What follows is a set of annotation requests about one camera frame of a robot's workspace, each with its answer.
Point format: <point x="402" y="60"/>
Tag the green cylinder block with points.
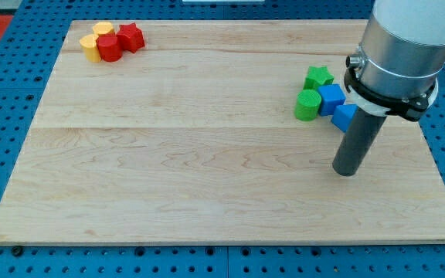
<point x="307" y="105"/>

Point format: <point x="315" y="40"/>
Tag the green star block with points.
<point x="317" y="76"/>

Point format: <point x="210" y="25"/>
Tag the light wooden board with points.
<point x="193" y="141"/>

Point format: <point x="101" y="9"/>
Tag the blue angled block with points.
<point x="343" y="115"/>

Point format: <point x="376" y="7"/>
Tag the red star block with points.
<point x="130" y="37"/>

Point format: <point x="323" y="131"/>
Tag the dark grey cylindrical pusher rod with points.
<point x="356" y="143"/>

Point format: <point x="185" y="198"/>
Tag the blue cube block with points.
<point x="331" y="97"/>

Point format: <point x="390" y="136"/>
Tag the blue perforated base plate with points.
<point x="28" y="51"/>

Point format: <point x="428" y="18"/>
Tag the yellow block rear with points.
<point x="103" y="28"/>

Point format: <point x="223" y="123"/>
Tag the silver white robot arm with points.
<point x="395" y="66"/>

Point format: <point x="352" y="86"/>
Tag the red cylinder block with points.
<point x="109" y="48"/>

